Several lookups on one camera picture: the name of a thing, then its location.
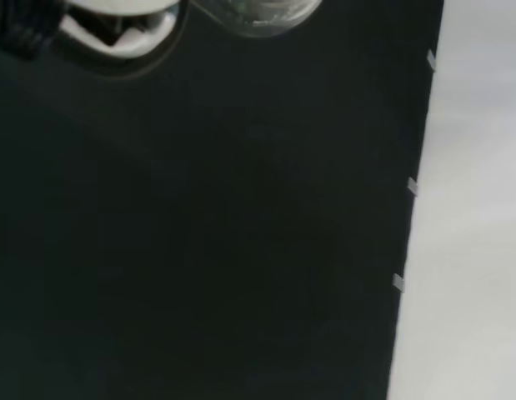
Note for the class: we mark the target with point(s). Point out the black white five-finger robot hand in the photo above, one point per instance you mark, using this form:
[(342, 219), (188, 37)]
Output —
[(128, 41)]

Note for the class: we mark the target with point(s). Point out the black bench cloth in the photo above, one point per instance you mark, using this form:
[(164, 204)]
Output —
[(199, 229)]

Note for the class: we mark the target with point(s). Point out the grey tape strip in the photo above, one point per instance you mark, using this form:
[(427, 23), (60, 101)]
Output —
[(431, 61), (398, 283), (412, 187)]

